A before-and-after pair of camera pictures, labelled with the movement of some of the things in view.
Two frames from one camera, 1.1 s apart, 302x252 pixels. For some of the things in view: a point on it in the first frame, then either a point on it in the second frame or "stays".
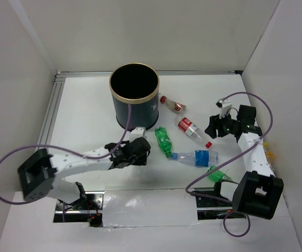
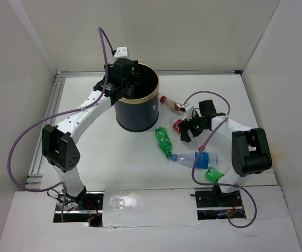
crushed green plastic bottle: [164, 142] stays
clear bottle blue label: [196, 158] stays
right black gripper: [214, 121] -> [186, 125]
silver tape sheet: [153, 207] stays
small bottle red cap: [176, 107] stays
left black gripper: [142, 160] -> [132, 79]
